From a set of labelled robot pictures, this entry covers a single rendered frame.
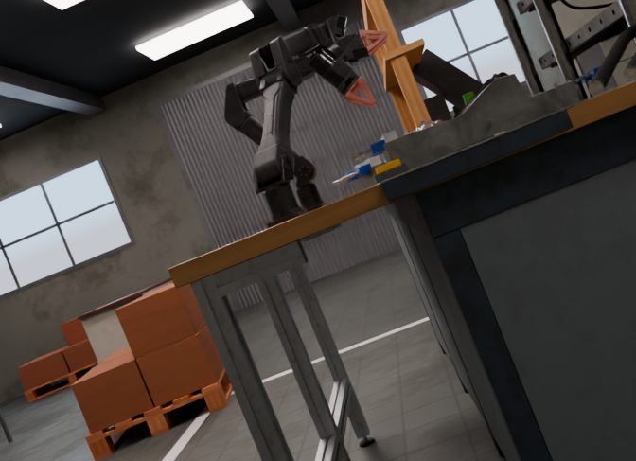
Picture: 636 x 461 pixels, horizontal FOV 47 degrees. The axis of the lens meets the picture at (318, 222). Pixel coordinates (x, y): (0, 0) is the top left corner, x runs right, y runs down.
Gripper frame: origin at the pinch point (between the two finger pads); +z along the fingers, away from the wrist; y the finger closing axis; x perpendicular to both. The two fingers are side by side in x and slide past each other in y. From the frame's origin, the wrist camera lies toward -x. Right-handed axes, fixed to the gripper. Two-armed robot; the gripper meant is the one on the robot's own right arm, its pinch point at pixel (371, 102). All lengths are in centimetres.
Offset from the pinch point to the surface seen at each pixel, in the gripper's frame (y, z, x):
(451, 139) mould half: -8.7, 22.4, -4.3
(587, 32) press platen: 55, 40, -69
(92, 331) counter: 485, -99, 280
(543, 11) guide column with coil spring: 79, 25, -73
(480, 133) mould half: -8.8, 27.2, -9.9
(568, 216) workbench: -69, 43, 2
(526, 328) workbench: -69, 50, 22
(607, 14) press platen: 34, 39, -70
